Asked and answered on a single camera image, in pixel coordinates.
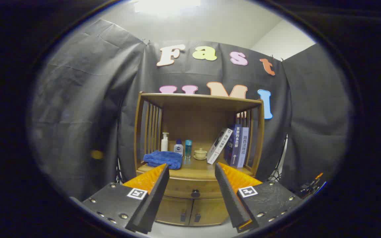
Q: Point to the black stand with orange clip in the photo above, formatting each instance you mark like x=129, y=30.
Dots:
x=309, y=190

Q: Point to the wooden countertop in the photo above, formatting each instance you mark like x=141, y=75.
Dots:
x=197, y=167

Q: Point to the wooden drawer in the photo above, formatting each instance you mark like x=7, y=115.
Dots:
x=184, y=188

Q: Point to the white bottle with blue cap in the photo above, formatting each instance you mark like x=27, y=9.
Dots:
x=178, y=149

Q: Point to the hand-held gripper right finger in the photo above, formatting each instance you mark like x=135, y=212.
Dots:
x=228, y=195

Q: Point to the blue folded towel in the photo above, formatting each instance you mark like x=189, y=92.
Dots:
x=162, y=159

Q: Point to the white pump bottle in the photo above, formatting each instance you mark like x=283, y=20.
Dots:
x=164, y=145

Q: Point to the wooden cabinet door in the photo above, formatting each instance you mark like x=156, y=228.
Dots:
x=210, y=211
x=172, y=210

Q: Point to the pale lavender book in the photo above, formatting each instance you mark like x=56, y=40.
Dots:
x=243, y=148

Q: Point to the white book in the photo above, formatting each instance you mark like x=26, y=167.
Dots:
x=218, y=147

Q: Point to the wooden cabinet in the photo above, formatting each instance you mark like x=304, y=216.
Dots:
x=193, y=119

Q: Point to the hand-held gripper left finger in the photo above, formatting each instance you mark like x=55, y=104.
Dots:
x=157, y=195

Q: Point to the dark blue book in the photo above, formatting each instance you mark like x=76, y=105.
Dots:
x=235, y=148

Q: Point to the clear blue bottle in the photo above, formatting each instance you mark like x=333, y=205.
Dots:
x=188, y=148

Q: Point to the cream lidded teacup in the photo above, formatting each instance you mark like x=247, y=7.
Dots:
x=200, y=154

